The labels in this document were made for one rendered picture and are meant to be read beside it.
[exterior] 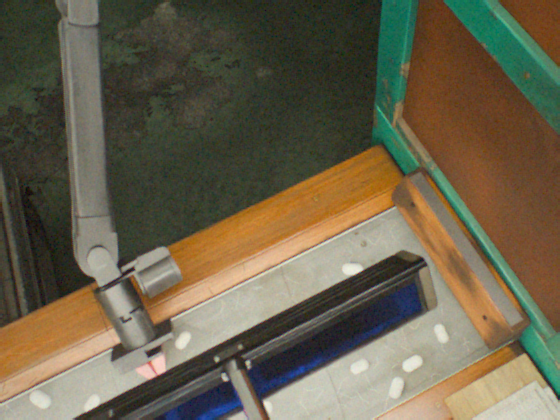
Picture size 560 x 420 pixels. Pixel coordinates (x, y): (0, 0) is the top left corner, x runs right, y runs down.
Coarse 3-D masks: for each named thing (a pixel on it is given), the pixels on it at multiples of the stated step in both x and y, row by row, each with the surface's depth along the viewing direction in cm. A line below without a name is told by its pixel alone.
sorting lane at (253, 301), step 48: (336, 240) 112; (384, 240) 111; (240, 288) 109; (288, 288) 108; (192, 336) 106; (384, 336) 103; (432, 336) 103; (480, 336) 102; (48, 384) 104; (96, 384) 103; (336, 384) 100; (384, 384) 100; (432, 384) 99
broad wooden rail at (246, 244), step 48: (288, 192) 114; (336, 192) 113; (384, 192) 113; (192, 240) 111; (240, 240) 110; (288, 240) 110; (192, 288) 107; (0, 336) 105; (48, 336) 105; (96, 336) 105; (0, 384) 102
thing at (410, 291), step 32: (416, 256) 71; (352, 288) 70; (384, 288) 69; (416, 288) 71; (288, 320) 70; (320, 320) 68; (352, 320) 70; (384, 320) 71; (256, 352) 67; (288, 352) 68; (320, 352) 70; (352, 352) 72; (160, 384) 68; (192, 384) 66; (224, 384) 67; (256, 384) 69; (288, 384) 70; (128, 416) 65; (160, 416) 66; (192, 416) 67; (224, 416) 69
